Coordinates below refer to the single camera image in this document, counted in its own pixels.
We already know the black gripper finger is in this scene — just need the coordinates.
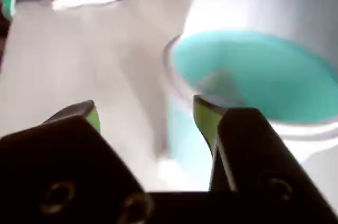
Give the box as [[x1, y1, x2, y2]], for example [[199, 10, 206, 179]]
[[193, 95, 338, 224], [0, 99, 154, 224]]

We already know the teal whale-shaped bin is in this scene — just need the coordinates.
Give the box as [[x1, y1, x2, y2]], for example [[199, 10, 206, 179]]
[[155, 0, 338, 217]]

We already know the white flat box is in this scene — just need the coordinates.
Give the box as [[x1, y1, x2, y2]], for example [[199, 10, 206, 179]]
[[51, 0, 119, 11]]

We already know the green table clamp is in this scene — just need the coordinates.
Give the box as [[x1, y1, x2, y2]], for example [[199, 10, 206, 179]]
[[0, 0, 27, 21]]

